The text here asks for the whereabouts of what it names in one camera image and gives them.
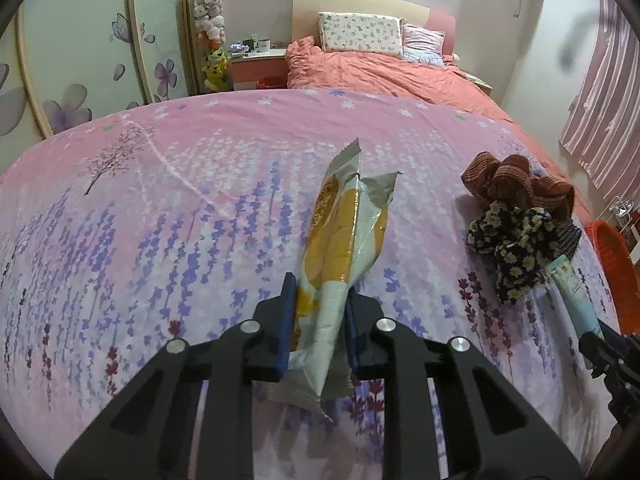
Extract floral white pillow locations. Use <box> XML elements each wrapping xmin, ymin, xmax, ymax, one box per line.
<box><xmin>317</xmin><ymin>11</ymin><xmax>405</xmax><ymax>59</ymax></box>

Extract pink nightstand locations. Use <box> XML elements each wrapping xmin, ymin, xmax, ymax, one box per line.
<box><xmin>227</xmin><ymin>47</ymin><xmax>288</xmax><ymax>92</ymax></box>

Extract black floral scrunchie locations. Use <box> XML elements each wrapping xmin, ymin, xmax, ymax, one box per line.
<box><xmin>466</xmin><ymin>200</ymin><xmax>563</xmax><ymax>306</ymax></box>

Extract coral duvet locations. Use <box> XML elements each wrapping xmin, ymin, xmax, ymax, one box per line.
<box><xmin>285</xmin><ymin>36</ymin><xmax>596</xmax><ymax>223</ymax></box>

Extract orange plastic basket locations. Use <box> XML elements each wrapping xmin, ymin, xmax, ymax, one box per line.
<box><xmin>585</xmin><ymin>220</ymin><xmax>640</xmax><ymax>333</ymax></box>

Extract person's right forearm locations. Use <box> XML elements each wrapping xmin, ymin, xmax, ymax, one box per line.
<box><xmin>595</xmin><ymin>425</ymin><xmax>640</xmax><ymax>480</ymax></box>

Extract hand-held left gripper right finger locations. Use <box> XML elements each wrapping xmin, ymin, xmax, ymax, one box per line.
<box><xmin>345</xmin><ymin>290</ymin><xmax>586</xmax><ymax>480</ymax></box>

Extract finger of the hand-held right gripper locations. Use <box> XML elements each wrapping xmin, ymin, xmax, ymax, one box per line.
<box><xmin>578</xmin><ymin>335</ymin><xmax>618</xmax><ymax>380</ymax></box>
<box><xmin>597</xmin><ymin>317</ymin><xmax>637</xmax><ymax>356</ymax></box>

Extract cream nightstand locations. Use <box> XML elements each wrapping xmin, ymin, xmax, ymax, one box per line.
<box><xmin>460</xmin><ymin>70</ymin><xmax>493</xmax><ymax>96</ymax></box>

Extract pink striped curtain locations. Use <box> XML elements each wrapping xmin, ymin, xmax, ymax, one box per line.
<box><xmin>557</xmin><ymin>0</ymin><xmax>640</xmax><ymax>206</ymax></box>

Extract white wire rack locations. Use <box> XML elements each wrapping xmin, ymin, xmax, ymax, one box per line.
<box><xmin>607</xmin><ymin>195</ymin><xmax>640</xmax><ymax>266</ymax></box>

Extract brown striped scrunchie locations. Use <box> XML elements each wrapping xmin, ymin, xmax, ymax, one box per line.
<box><xmin>460</xmin><ymin>151</ymin><xmax>576</xmax><ymax>221</ymax></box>

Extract stuffed toys in tube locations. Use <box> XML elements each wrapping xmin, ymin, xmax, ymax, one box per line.
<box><xmin>192</xmin><ymin>0</ymin><xmax>233</xmax><ymax>95</ymax></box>

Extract flower print sliding wardrobe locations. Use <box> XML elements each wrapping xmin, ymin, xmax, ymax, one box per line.
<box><xmin>0</xmin><ymin>0</ymin><xmax>201</xmax><ymax>171</ymax></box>

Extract striped pink pillow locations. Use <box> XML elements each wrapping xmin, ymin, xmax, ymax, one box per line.
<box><xmin>400</xmin><ymin>21</ymin><xmax>446</xmax><ymax>68</ymax></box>

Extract light teal tube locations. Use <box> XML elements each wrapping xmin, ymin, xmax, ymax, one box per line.
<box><xmin>545</xmin><ymin>254</ymin><xmax>606</xmax><ymax>338</ymax></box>

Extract yellow white snack packet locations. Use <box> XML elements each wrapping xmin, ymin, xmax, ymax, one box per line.
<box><xmin>272</xmin><ymin>137</ymin><xmax>403</xmax><ymax>423</ymax></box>

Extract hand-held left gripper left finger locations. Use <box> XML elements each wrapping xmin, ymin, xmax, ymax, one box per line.
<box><xmin>52</xmin><ymin>272</ymin><xmax>298</xmax><ymax>480</ymax></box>

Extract cream pink headboard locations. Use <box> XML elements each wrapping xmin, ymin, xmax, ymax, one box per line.
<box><xmin>291</xmin><ymin>0</ymin><xmax>457</xmax><ymax>61</ymax></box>

